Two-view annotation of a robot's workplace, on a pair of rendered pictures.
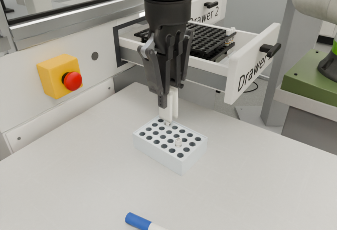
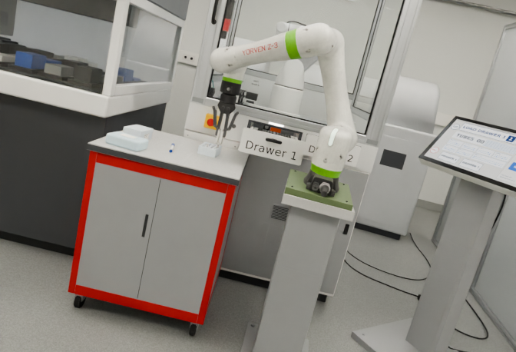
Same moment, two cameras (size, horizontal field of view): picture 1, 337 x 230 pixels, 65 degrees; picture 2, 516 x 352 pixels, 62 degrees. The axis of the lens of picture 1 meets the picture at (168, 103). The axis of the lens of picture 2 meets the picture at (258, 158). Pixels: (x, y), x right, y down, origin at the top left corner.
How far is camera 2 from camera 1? 1.82 m
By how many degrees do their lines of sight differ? 55
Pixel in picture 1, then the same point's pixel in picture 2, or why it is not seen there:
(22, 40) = (207, 102)
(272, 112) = (414, 323)
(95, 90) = (226, 141)
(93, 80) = (228, 136)
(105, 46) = (241, 125)
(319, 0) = not seen: hidden behind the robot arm
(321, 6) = not seen: hidden behind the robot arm
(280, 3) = not seen: outside the picture
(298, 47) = (451, 248)
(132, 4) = (266, 115)
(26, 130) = (191, 134)
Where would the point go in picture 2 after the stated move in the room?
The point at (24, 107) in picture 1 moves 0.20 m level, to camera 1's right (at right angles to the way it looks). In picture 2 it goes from (195, 125) to (212, 134)
